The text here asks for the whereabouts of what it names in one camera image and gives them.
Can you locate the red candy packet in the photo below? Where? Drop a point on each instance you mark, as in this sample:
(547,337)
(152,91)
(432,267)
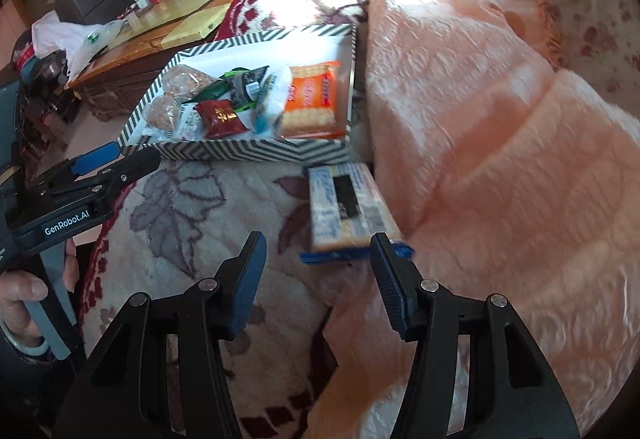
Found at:
(220,117)

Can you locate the teal snack packet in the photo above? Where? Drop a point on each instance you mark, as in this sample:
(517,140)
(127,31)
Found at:
(261,120)

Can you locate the dark cluttered shelf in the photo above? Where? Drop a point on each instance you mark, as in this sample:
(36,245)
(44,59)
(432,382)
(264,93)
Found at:
(40,94)

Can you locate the peach textured blanket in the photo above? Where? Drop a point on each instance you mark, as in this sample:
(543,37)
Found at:
(475,119)

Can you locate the grey white striped box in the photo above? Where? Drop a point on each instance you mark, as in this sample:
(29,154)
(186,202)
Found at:
(320,51)

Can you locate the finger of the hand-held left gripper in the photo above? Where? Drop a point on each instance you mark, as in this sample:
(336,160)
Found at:
(95,159)
(130,169)

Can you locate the clear walnut cake packet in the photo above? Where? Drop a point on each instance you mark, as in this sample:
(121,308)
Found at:
(185,80)
(162,115)

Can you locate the red white floral blanket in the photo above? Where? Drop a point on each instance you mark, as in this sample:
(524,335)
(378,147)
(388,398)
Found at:
(200,219)

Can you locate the orange cracker packet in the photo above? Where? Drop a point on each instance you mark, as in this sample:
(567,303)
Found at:
(310,99)

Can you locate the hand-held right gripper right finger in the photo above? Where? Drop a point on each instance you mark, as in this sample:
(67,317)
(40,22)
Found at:
(395,291)

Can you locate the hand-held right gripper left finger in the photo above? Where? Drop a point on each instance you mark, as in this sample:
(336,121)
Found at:
(247,289)

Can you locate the white plastic bag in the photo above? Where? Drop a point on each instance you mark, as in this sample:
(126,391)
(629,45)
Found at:
(75,39)

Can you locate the green snack packet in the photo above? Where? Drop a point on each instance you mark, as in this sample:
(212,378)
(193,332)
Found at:
(210,92)

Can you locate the person's left hand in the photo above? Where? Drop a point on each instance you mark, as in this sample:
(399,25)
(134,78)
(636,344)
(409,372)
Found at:
(22,299)

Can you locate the cracker packet with black window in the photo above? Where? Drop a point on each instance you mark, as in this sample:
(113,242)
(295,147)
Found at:
(330,204)

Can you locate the brown wooden cabinet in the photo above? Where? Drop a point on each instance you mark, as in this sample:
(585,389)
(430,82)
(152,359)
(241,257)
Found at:
(150,39)

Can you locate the white snack packet red logo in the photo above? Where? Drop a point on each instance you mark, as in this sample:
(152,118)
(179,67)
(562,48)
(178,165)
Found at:
(275,99)

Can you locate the dark packet with green trim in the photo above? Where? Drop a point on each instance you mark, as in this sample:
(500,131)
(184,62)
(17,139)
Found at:
(246,86)

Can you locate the floral pillow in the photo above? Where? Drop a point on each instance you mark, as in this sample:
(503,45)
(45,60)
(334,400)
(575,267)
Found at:
(585,9)

